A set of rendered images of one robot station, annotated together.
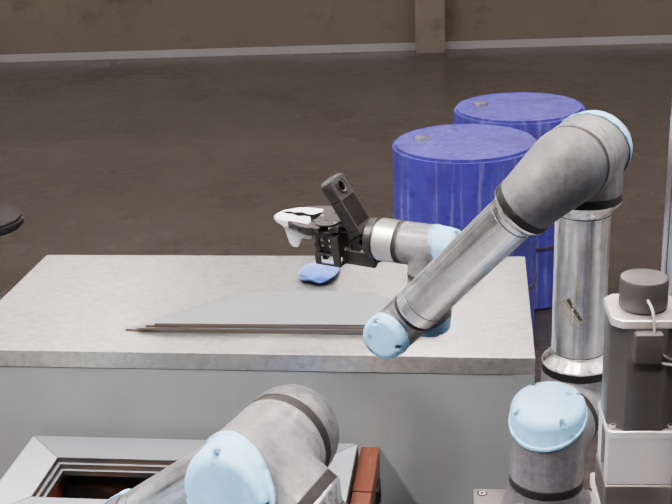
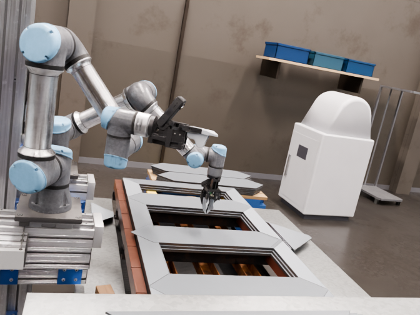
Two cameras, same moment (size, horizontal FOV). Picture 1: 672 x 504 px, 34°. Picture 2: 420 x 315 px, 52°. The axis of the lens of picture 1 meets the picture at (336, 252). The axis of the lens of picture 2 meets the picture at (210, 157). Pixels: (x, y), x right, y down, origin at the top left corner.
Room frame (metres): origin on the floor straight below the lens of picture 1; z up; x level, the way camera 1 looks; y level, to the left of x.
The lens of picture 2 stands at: (3.11, -0.48, 1.69)
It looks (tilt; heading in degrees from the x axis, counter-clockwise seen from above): 13 degrees down; 154
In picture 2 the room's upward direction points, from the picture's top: 11 degrees clockwise
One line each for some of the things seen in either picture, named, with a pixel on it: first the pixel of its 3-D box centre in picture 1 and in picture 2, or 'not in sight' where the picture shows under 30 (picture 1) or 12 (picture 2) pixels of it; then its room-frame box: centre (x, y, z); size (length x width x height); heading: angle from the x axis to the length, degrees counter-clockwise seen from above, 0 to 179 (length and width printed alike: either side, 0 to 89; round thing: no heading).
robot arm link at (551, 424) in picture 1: (548, 433); (54, 163); (1.52, -0.32, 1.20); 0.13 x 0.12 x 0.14; 149
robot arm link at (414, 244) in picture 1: (429, 248); (120, 120); (1.76, -0.16, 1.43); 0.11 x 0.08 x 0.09; 59
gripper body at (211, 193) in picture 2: not in sight; (212, 187); (1.25, 0.47, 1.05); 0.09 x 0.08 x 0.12; 172
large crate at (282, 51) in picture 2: not in sight; (286, 52); (-1.91, 2.77, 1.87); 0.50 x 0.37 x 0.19; 85
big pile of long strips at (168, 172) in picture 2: not in sight; (207, 179); (0.43, 0.83, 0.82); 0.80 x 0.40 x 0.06; 82
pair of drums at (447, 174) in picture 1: (492, 219); not in sight; (4.71, -0.71, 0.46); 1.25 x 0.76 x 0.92; 164
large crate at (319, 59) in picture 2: not in sight; (321, 60); (-1.86, 3.32, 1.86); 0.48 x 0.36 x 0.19; 85
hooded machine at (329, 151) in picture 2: not in sight; (327, 154); (-1.03, 3.10, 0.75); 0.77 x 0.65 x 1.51; 86
